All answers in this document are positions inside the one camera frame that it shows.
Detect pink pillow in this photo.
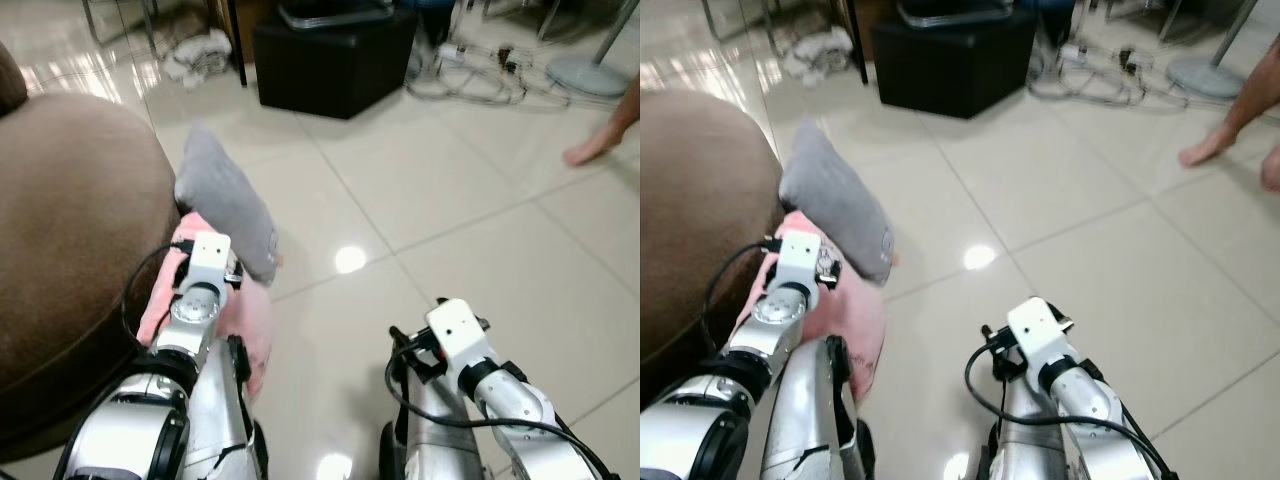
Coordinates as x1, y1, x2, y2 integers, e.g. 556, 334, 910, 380
136, 209, 275, 398
733, 209, 889, 393

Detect grey pillow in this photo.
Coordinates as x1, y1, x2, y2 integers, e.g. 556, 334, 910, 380
174, 122, 282, 285
778, 121, 897, 287

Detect brown fabric sofa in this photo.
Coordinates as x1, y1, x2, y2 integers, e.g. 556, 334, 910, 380
640, 88, 788, 406
0, 40, 183, 463

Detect grey round floor stand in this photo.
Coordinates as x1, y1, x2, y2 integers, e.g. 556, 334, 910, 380
1164, 0, 1263, 102
544, 0, 641, 99

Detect silver right robot leg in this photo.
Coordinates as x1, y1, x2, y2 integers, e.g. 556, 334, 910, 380
378, 378, 493, 480
975, 378, 1076, 480

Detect white crumpled cloth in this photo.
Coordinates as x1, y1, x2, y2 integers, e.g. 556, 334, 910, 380
782, 27, 855, 84
161, 29, 234, 87

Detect black square ottoman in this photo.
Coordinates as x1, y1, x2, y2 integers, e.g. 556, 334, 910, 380
871, 9, 1039, 120
252, 9, 420, 121

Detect dark wooden furniture leg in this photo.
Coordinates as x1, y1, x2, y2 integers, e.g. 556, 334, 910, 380
842, 0, 870, 85
221, 0, 250, 89

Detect metal chair legs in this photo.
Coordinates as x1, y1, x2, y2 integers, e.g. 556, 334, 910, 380
82, 0, 163, 49
699, 0, 780, 43

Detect person's bare leg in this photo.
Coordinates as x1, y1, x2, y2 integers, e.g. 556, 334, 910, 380
1177, 42, 1280, 169
562, 75, 641, 168

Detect grey flat device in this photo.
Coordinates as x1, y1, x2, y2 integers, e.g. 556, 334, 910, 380
896, 0, 1014, 29
277, 0, 397, 32

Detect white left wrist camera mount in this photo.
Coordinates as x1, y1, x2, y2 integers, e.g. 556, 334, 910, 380
181, 232, 239, 292
772, 228, 834, 292

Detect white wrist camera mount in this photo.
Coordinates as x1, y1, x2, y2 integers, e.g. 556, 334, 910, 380
181, 232, 239, 292
425, 297, 497, 373
772, 228, 834, 292
1005, 296, 1077, 373

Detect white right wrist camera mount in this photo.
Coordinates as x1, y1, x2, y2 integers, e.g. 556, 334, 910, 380
425, 297, 497, 373
1005, 296, 1077, 373

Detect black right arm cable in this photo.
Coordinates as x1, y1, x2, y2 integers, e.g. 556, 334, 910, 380
384, 338, 623, 480
964, 335, 1183, 480

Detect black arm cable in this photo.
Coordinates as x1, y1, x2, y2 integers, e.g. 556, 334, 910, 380
702, 236, 783, 353
964, 335, 1183, 480
384, 338, 623, 480
121, 238, 197, 348

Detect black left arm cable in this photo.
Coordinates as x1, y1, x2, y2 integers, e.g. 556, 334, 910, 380
702, 236, 783, 353
121, 238, 197, 348

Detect tangled floor cables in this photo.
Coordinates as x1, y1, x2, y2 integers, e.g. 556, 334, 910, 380
1024, 44, 1183, 108
404, 44, 563, 108

